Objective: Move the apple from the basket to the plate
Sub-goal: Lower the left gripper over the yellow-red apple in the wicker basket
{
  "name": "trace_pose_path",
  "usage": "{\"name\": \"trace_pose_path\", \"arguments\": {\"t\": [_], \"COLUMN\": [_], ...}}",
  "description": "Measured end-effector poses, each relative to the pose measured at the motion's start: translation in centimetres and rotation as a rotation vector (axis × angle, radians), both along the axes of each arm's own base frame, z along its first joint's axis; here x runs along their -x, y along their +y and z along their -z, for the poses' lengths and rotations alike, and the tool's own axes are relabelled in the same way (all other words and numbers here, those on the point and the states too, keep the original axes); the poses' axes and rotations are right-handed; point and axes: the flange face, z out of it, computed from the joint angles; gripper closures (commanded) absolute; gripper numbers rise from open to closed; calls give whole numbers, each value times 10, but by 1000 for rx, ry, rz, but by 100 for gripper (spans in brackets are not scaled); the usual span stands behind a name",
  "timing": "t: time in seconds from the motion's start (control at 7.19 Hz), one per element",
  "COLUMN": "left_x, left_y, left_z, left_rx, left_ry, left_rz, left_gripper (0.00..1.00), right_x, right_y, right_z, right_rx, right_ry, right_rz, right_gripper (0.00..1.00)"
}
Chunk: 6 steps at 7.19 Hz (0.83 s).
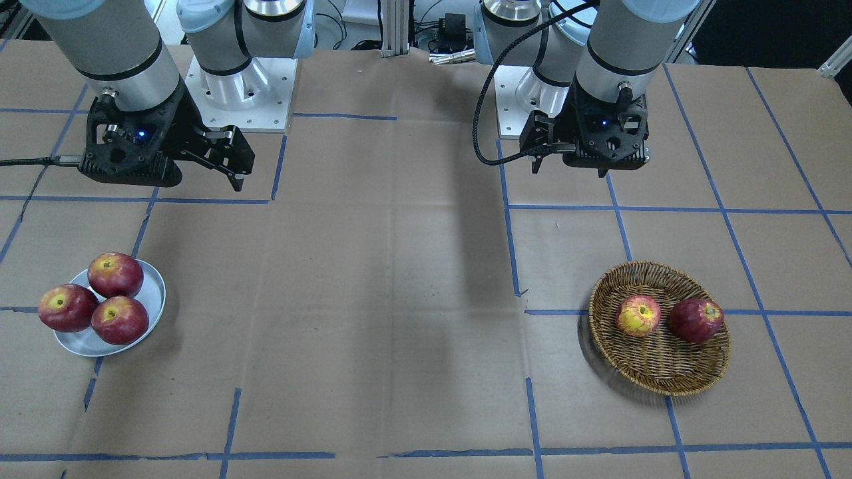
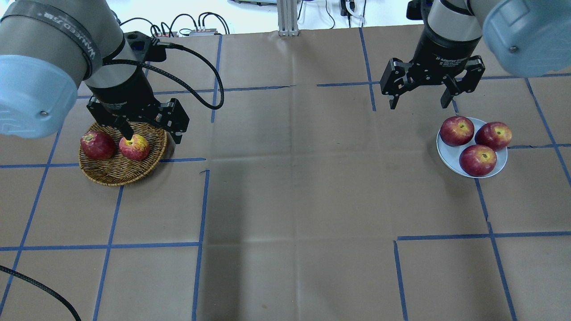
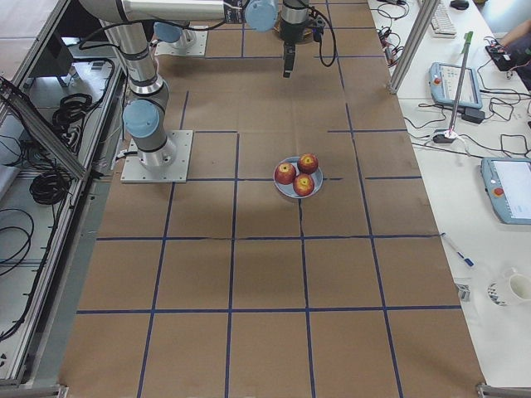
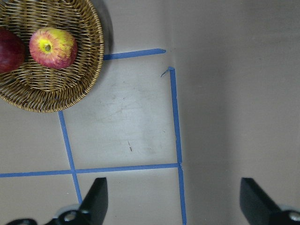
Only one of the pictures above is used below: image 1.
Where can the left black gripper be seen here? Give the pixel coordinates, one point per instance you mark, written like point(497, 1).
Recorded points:
point(540, 132)

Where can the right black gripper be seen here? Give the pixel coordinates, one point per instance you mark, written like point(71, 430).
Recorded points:
point(178, 121)

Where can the yellow red apple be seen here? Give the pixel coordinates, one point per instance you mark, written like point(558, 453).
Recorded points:
point(638, 316)

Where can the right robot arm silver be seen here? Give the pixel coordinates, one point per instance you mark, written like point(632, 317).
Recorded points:
point(225, 37)

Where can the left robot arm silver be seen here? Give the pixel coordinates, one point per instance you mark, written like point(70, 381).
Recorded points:
point(591, 65)

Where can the red apple plate back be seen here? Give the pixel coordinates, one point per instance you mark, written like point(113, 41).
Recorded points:
point(114, 274)

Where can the red apple plate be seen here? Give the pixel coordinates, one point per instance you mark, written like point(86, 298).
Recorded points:
point(120, 320)
point(67, 308)
point(114, 274)

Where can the red apple plate front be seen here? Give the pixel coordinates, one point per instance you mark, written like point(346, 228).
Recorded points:
point(120, 320)

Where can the dark red basket apple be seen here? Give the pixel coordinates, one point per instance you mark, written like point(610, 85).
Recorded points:
point(696, 320)

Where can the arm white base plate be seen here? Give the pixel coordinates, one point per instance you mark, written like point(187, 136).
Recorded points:
point(509, 100)
point(279, 93)

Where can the aluminium frame post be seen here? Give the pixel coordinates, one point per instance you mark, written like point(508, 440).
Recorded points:
point(396, 26)

